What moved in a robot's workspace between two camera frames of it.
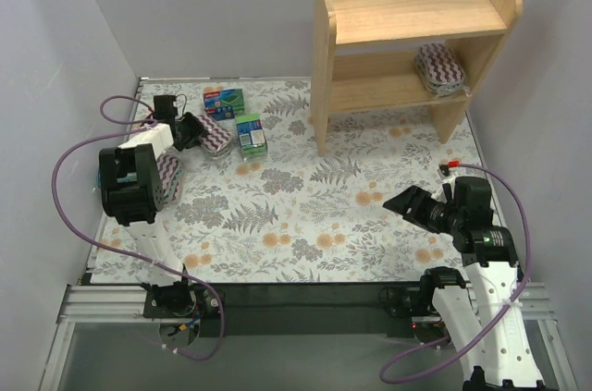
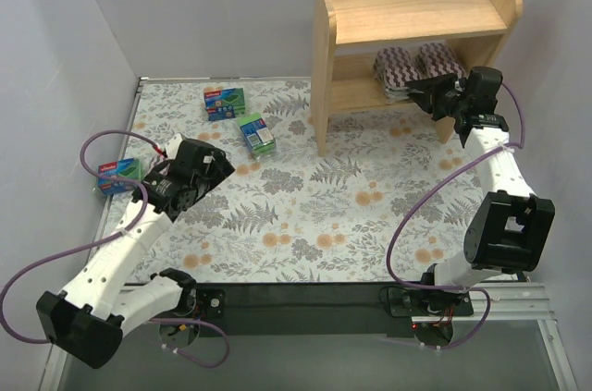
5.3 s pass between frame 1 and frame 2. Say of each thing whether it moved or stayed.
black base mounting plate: stayed
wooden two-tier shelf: stayed
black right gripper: moved
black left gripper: moved
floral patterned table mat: stayed
